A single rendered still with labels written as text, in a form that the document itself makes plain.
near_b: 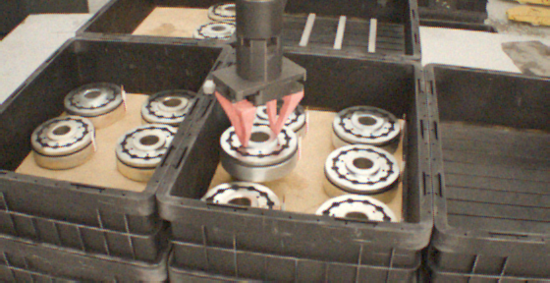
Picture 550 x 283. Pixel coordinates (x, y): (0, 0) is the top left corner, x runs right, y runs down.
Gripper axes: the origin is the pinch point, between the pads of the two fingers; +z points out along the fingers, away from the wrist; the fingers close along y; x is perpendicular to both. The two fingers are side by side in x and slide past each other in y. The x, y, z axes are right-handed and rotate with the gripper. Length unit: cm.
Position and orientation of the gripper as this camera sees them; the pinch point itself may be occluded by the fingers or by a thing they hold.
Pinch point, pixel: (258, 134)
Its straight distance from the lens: 80.4
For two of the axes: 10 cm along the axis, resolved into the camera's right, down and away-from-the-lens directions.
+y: -8.2, 2.9, -4.9
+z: -0.1, 8.5, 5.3
